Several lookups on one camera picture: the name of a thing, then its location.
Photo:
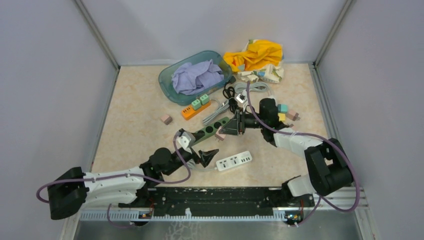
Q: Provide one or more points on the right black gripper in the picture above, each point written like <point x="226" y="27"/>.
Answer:
<point x="232" y="127"/>

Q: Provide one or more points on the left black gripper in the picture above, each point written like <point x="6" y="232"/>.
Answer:
<point x="205" y="156"/>

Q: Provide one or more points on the green power strip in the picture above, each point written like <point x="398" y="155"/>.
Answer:
<point x="212" y="128"/>

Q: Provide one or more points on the orange power strip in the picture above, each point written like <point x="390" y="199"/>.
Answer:
<point x="188" y="112"/>

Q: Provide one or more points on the green charger plug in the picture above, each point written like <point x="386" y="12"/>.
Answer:
<point x="204" y="99"/>
<point x="196" y="104"/>

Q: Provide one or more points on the yellow charger plug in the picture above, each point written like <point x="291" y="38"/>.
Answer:
<point x="282" y="117"/>

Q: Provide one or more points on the teal charger plug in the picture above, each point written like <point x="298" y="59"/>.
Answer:
<point x="283" y="108"/>

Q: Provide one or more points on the teal plastic basin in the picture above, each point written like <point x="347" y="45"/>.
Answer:
<point x="165" y="77"/>

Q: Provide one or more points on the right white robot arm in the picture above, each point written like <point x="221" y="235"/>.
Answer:
<point x="327" y="169"/>

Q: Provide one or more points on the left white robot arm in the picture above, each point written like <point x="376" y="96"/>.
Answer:
<point x="129" y="188"/>

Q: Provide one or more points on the cream dinosaur print cloth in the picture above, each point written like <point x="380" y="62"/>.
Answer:
<point x="270" y="73"/>

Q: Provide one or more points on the purple cloth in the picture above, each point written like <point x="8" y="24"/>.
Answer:
<point x="190" y="79"/>

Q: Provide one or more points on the yellow cloth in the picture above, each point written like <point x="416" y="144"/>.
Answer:
<point x="257" y="54"/>

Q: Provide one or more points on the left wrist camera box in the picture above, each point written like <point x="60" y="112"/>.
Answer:
<point x="186" y="140"/>

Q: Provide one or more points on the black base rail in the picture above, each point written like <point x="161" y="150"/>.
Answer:
<point x="232" y="202"/>

